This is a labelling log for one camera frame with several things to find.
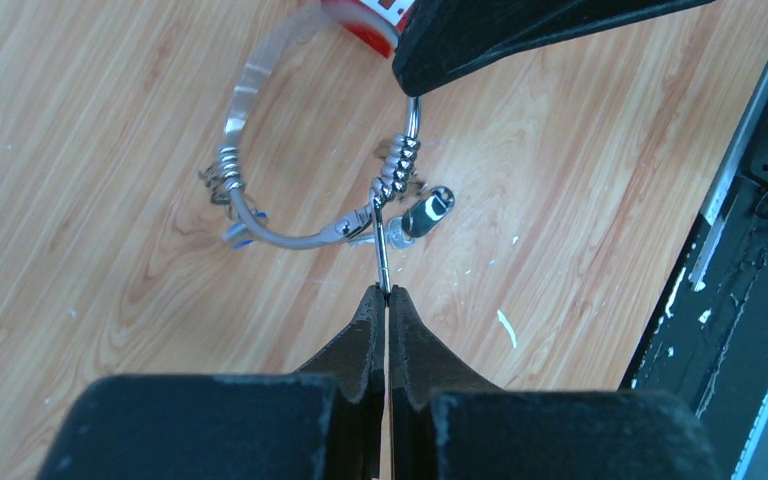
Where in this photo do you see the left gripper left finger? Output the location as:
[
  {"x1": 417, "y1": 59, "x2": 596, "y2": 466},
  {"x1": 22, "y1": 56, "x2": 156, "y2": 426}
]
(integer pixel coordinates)
[{"x1": 297, "y1": 285, "x2": 386, "y2": 479}]

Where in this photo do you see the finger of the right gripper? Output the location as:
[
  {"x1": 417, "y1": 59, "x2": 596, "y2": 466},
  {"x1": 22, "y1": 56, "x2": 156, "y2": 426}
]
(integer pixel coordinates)
[{"x1": 392, "y1": 0, "x2": 707, "y2": 97}]

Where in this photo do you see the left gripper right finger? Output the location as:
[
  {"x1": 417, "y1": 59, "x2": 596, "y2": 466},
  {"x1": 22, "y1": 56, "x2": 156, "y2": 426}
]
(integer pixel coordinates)
[{"x1": 388, "y1": 286, "x2": 500, "y2": 479}]

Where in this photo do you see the silver keyring with clips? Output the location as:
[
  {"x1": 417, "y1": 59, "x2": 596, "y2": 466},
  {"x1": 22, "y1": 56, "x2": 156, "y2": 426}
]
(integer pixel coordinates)
[{"x1": 198, "y1": 1, "x2": 422, "y2": 291}]

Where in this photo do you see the blue key tag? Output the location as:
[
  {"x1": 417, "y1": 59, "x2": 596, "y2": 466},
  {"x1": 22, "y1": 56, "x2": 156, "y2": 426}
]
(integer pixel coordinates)
[{"x1": 221, "y1": 210, "x2": 268, "y2": 249}]

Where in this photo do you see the red white toy block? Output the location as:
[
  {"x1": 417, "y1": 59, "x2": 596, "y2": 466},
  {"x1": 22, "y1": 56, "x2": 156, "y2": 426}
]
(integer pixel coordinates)
[{"x1": 320, "y1": 0, "x2": 415, "y2": 58}]

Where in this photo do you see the black head silver key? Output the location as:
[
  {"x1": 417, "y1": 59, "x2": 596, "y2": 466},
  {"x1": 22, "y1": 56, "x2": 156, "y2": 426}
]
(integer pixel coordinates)
[{"x1": 347, "y1": 186, "x2": 457, "y2": 251}]

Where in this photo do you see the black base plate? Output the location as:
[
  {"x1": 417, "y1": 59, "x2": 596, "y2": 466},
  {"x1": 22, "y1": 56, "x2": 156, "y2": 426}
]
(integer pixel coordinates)
[{"x1": 622, "y1": 101, "x2": 768, "y2": 476}]

